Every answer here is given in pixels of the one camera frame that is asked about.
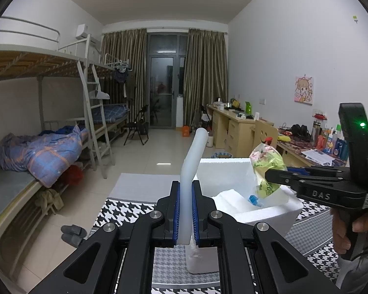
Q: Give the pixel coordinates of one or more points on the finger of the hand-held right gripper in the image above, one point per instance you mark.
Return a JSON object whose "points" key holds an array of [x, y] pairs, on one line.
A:
{"points": [[325, 171], [282, 176]]}

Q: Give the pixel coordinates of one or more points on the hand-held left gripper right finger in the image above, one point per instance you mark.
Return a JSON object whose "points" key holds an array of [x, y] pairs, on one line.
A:
{"points": [[197, 214]]}

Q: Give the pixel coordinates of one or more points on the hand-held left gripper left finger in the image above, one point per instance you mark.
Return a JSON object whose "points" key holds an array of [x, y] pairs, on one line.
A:
{"points": [[176, 214]]}

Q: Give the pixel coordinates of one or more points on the clear plastic bag of packets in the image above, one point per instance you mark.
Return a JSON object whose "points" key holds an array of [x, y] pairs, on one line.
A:
{"points": [[268, 165]]}

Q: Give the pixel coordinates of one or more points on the white foam box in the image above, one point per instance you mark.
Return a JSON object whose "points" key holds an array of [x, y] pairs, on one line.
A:
{"points": [[273, 217]]}

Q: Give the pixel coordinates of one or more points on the person's right forearm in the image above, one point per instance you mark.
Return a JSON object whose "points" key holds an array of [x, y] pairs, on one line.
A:
{"points": [[358, 272]]}

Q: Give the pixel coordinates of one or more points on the person's right hand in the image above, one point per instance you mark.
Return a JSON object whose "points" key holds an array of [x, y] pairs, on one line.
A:
{"points": [[339, 229]]}

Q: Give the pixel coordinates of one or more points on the sheets of paper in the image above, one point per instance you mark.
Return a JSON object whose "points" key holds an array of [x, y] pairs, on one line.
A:
{"points": [[317, 156]]}

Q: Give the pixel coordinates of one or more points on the cluster of toiletry bottles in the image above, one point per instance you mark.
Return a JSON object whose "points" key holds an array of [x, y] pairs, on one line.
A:
{"points": [[331, 137]]}

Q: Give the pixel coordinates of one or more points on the water bottle blue cap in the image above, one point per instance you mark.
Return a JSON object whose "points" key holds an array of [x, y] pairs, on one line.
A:
{"points": [[256, 200]]}

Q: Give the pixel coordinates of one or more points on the yellow cloth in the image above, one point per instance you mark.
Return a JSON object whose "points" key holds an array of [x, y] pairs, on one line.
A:
{"points": [[284, 139]]}

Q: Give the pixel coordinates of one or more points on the white lotion pump bottle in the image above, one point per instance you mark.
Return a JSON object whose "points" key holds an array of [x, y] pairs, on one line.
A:
{"points": [[266, 141]]}

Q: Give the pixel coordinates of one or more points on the houndstooth patterned cloth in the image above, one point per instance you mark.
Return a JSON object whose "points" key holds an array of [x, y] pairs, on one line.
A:
{"points": [[306, 235]]}

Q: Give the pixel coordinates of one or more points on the wooden chair with smiley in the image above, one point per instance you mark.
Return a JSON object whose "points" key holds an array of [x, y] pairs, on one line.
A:
{"points": [[263, 134]]}

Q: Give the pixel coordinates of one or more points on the black headphones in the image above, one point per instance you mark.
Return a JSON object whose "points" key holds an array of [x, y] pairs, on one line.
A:
{"points": [[300, 131]]}

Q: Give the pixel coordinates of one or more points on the woven trash basket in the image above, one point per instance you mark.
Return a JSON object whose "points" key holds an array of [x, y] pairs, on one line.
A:
{"points": [[223, 155]]}

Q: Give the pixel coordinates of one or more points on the light wooden desk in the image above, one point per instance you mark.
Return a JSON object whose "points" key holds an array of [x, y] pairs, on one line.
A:
{"points": [[230, 128]]}

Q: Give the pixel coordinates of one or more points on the white bucket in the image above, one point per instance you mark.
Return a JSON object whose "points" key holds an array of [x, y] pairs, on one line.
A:
{"points": [[210, 141]]}

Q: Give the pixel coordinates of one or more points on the green bottle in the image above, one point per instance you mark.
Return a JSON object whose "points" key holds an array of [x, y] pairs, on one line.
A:
{"points": [[248, 107]]}

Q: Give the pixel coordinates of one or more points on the orange container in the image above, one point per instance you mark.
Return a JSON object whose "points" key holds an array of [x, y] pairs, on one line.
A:
{"points": [[185, 131]]}

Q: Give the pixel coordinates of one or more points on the metal pot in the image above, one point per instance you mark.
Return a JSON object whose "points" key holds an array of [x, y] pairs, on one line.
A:
{"points": [[219, 103]]}

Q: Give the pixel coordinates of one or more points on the black folding chair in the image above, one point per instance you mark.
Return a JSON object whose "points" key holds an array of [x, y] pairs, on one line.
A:
{"points": [[138, 125]]}

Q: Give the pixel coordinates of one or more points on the pair of grey slippers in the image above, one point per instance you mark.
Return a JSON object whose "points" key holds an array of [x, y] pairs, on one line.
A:
{"points": [[73, 235]]}

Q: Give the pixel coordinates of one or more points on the red cloth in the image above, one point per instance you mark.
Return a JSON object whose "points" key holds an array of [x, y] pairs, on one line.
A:
{"points": [[72, 175]]}

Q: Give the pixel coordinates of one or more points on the white bed ladder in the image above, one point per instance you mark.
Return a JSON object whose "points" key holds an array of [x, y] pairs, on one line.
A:
{"points": [[93, 122]]}

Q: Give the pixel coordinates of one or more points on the khaki cloth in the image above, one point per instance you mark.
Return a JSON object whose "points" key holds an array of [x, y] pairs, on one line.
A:
{"points": [[50, 200]]}

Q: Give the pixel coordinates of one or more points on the brown curtain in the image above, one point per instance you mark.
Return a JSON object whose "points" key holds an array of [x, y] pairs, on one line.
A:
{"points": [[205, 73], [124, 67]]}

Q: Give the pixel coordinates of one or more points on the glass balcony door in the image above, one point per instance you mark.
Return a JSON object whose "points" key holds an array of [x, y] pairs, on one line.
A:
{"points": [[164, 76]]}

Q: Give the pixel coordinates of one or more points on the blue plaid quilt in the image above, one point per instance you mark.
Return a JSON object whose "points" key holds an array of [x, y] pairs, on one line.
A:
{"points": [[46, 153]]}

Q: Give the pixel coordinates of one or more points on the hanging dark clothes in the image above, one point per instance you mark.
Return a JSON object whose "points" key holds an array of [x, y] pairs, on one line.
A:
{"points": [[124, 79]]}

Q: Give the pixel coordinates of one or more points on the white air conditioner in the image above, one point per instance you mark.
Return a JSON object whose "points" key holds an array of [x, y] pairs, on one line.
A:
{"points": [[87, 33]]}

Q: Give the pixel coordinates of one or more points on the white metal bunk bed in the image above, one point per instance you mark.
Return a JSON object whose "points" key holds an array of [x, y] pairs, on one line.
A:
{"points": [[24, 64]]}

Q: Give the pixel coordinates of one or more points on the pink cartoon wall poster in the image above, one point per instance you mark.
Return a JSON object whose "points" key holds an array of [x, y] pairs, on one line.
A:
{"points": [[303, 90]]}

